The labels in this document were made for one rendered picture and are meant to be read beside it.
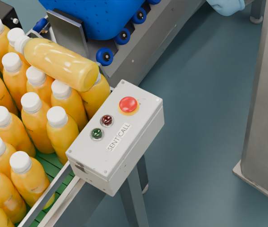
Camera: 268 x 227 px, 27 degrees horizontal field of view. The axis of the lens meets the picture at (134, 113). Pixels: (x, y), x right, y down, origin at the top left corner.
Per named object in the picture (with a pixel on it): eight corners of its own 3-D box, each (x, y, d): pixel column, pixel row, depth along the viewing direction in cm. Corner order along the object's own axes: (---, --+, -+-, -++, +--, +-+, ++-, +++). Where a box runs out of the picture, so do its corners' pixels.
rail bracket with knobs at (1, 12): (30, 35, 151) (20, 9, 142) (13, 54, 148) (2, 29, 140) (2, 21, 155) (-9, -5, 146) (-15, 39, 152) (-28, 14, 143)
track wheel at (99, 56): (106, 43, 136) (102, 43, 138) (96, 56, 134) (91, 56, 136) (118, 56, 138) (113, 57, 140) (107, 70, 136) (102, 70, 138)
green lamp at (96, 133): (104, 133, 110) (104, 129, 109) (98, 141, 109) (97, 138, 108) (95, 128, 111) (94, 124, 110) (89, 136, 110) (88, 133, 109)
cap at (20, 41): (18, 55, 120) (12, 52, 120) (30, 53, 123) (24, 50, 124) (22, 38, 118) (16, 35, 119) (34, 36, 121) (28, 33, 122)
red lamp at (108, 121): (114, 119, 112) (113, 116, 111) (108, 128, 111) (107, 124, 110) (105, 114, 112) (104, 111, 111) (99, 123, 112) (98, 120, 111)
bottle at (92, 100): (100, 100, 138) (90, 58, 124) (122, 114, 136) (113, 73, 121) (82, 119, 136) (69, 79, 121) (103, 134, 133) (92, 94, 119)
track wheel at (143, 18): (140, 2, 142) (135, 3, 144) (130, 14, 140) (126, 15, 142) (150, 15, 144) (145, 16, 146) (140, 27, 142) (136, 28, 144)
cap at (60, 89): (70, 97, 119) (69, 92, 117) (52, 98, 119) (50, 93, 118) (70, 81, 121) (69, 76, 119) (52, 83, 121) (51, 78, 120)
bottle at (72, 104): (90, 140, 133) (77, 101, 118) (61, 143, 133) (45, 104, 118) (90, 115, 136) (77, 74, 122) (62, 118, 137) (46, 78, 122)
